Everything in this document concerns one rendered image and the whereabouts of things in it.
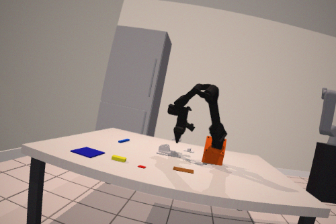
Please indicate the yellow rectangular block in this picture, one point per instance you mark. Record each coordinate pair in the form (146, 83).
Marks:
(118, 158)

